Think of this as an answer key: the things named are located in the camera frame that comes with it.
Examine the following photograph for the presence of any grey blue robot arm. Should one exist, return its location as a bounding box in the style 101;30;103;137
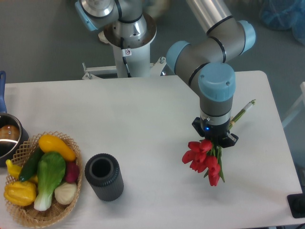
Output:
75;0;256;148

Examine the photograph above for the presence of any small yellow gourd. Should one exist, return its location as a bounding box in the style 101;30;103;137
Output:
5;159;38;184

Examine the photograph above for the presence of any green bok choy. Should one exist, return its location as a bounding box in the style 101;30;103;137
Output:
34;152;66;211

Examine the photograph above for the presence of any red purple radish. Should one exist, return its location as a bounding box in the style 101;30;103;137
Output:
64;162;80;183

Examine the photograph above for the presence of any red tulip bouquet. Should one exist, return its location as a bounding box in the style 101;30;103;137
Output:
182;99;256;186

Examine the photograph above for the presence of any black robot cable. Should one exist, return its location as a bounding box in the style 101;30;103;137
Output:
120;37;132;78

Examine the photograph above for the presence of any blue plastic bag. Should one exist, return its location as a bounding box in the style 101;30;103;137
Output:
259;0;305;45

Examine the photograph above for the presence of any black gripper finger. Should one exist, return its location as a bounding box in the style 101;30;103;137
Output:
192;117;204;137
218;133;239;147

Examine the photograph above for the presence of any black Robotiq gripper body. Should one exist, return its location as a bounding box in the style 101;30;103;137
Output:
200;117;230;143

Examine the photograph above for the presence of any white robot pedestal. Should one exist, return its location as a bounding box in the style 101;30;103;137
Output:
83;12;166;79

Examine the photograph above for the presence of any dark grey ribbed vase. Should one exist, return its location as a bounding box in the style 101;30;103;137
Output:
85;153;124;201

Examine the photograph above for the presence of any white garlic bulb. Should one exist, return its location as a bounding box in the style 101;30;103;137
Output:
54;182;77;205

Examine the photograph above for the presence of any steel pot blue handle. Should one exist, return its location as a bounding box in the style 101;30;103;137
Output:
0;71;29;167

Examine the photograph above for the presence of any woven wicker basket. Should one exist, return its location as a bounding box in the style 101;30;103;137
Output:
5;131;83;228

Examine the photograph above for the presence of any white frame right edge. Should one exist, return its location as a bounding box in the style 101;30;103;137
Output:
282;82;305;128

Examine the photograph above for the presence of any yellow bell pepper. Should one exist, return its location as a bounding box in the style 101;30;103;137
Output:
4;181;37;207

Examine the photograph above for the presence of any dark green cucumber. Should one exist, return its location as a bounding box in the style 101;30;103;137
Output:
18;147;44;182

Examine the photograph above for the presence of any black device table edge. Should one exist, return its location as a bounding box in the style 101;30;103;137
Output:
287;193;305;219

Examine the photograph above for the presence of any yellow squash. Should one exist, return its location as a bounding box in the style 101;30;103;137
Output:
38;134;76;162

